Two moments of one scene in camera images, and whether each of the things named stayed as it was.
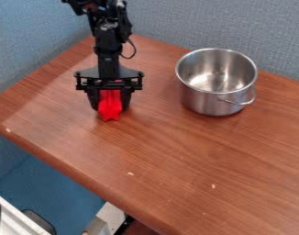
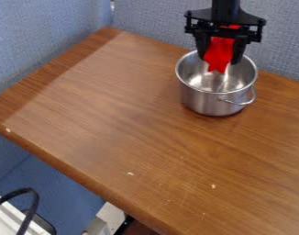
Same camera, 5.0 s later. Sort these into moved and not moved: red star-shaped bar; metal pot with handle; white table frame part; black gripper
Moved: red star-shaped bar; black gripper
Not moved: metal pot with handle; white table frame part
